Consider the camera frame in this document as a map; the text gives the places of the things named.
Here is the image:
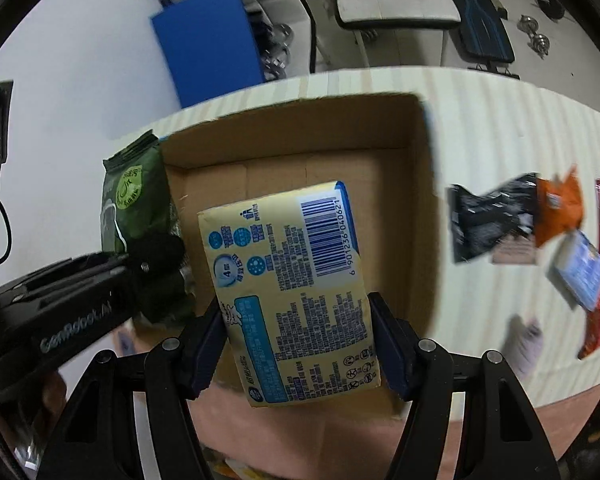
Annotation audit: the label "yellow tissue pack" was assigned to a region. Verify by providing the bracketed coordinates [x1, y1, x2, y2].
[198, 181, 381, 406]

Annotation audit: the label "open cardboard box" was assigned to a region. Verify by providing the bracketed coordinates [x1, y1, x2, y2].
[154, 92, 439, 418]

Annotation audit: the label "black snack bag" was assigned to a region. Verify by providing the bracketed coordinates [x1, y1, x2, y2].
[448, 172, 539, 263]

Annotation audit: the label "light blue tissue pack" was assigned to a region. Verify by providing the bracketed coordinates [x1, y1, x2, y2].
[547, 230, 600, 311]

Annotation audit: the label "green snack bag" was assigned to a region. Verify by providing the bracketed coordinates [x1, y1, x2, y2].
[100, 130, 181, 252]

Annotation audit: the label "striped table cloth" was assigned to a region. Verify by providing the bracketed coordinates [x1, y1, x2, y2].
[149, 67, 600, 406]

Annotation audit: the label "orange snack bag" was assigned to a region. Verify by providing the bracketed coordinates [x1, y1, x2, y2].
[534, 165, 584, 248]

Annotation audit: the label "pink card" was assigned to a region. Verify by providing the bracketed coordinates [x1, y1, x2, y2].
[491, 233, 536, 266]

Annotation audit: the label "blue black weight bench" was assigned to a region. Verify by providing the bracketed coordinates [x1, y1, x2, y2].
[452, 0, 520, 80]

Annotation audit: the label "blue foam mat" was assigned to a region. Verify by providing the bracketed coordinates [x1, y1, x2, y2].
[151, 0, 265, 108]

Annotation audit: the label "chrome dumbbell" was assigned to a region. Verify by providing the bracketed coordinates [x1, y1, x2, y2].
[517, 14, 550, 58]

